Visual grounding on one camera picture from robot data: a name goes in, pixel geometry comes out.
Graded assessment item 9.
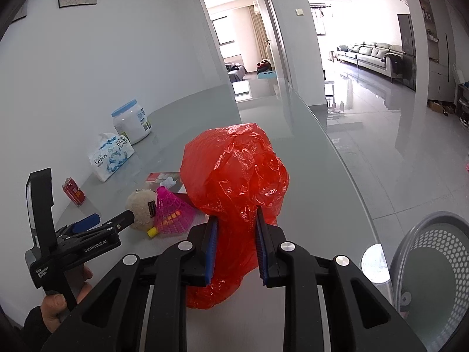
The dark tall cabinet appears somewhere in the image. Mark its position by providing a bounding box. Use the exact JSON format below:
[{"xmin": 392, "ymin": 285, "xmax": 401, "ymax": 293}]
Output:
[{"xmin": 397, "ymin": 14, "xmax": 418, "ymax": 90}]

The person's left forearm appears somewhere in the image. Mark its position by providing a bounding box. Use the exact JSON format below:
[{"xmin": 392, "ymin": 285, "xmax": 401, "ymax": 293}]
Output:
[{"xmin": 23, "ymin": 305, "xmax": 55, "ymax": 341}]

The grey perforated waste basket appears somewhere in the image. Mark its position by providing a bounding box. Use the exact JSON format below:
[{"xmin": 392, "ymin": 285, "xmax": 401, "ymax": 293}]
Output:
[{"xmin": 388, "ymin": 211, "xmax": 469, "ymax": 352}]

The white low cabinet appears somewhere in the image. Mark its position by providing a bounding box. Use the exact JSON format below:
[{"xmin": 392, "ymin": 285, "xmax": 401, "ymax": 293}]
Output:
[{"xmin": 427, "ymin": 60, "xmax": 458, "ymax": 103}]

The bed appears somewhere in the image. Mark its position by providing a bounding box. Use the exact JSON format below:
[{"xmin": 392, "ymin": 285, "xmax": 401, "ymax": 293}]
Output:
[{"xmin": 223, "ymin": 63, "xmax": 247, "ymax": 81}]

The white blue tissue pack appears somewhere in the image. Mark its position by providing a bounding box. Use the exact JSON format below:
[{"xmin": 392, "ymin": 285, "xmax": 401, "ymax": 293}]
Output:
[{"xmin": 88, "ymin": 132, "xmax": 135, "ymax": 182}]

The beige curtain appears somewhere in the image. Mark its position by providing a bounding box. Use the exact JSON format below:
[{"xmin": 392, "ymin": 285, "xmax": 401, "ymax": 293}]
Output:
[{"xmin": 247, "ymin": 4, "xmax": 270, "ymax": 74}]

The white room door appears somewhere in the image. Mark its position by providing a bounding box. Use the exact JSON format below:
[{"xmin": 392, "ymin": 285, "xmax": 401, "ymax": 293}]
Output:
[{"xmin": 256, "ymin": 0, "xmax": 294, "ymax": 96}]

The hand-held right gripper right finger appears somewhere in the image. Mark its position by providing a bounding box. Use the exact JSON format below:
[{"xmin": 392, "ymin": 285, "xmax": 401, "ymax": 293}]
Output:
[{"xmin": 255, "ymin": 207, "xmax": 427, "ymax": 352}]

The red drink can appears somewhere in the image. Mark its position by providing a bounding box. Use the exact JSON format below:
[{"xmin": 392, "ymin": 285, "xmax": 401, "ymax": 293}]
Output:
[{"xmin": 62, "ymin": 177, "xmax": 86, "ymax": 206}]

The framed wall picture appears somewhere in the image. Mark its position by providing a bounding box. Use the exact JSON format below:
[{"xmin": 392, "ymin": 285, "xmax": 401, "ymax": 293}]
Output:
[{"xmin": 10, "ymin": 2, "xmax": 29, "ymax": 24}]

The pink plastic shuttlecock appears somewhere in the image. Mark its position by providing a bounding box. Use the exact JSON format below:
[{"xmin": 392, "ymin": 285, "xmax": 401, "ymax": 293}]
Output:
[{"xmin": 147, "ymin": 186, "xmax": 197, "ymax": 238}]

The white jar with blue lid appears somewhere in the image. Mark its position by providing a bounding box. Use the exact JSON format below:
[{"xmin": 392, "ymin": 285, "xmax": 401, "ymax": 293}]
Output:
[{"xmin": 111, "ymin": 99, "xmax": 152, "ymax": 144}]

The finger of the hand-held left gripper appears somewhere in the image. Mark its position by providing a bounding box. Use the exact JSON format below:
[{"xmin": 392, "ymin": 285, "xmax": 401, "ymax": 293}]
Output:
[
  {"xmin": 71, "ymin": 213, "xmax": 102, "ymax": 234},
  {"xmin": 96, "ymin": 210, "xmax": 135, "ymax": 234}
]

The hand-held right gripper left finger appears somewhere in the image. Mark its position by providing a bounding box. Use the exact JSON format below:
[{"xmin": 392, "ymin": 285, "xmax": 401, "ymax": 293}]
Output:
[{"xmin": 40, "ymin": 216, "xmax": 220, "ymax": 352}]

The red plastic bag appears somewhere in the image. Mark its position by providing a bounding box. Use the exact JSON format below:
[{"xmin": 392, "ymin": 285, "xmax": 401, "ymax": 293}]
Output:
[{"xmin": 179, "ymin": 122, "xmax": 290, "ymax": 310}]

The person's left hand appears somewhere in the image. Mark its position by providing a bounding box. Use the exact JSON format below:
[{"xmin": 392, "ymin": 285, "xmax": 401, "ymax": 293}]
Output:
[{"xmin": 40, "ymin": 266, "xmax": 94, "ymax": 325}]

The beige plush ball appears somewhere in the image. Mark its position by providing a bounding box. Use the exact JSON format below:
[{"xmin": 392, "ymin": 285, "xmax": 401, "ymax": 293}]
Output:
[{"xmin": 126, "ymin": 189, "xmax": 158, "ymax": 231}]

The grey sofa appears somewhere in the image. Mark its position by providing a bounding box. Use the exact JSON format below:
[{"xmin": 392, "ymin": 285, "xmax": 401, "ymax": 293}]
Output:
[{"xmin": 336, "ymin": 41, "xmax": 405, "ymax": 81}]

